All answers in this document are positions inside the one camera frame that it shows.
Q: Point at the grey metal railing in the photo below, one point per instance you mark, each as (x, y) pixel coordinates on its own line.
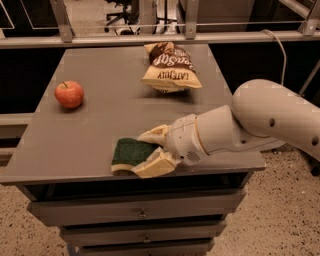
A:
(89, 23)

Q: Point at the bottom grey drawer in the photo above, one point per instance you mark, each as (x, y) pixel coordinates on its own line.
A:
(162, 248)

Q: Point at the brown and yellow chip bag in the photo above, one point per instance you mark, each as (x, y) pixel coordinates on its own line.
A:
(171, 69)

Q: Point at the green and yellow sponge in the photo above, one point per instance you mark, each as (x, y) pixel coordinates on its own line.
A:
(129, 153)

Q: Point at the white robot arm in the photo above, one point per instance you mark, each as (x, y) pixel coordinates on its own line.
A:
(263, 115)

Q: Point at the grey drawer cabinet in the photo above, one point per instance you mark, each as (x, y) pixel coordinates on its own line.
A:
(66, 155)

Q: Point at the black office chair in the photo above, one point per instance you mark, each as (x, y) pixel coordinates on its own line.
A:
(130, 13)

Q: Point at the middle grey drawer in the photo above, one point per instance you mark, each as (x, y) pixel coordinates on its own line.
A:
(116, 235)

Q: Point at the grey drawer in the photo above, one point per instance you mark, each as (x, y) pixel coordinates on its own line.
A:
(136, 208)
(162, 248)
(116, 235)

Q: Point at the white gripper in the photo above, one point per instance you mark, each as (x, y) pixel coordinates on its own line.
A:
(183, 139)

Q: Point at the top grey drawer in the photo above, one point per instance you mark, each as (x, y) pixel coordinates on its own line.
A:
(136, 208)

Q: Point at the red apple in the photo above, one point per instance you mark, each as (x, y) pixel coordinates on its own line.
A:
(69, 94)

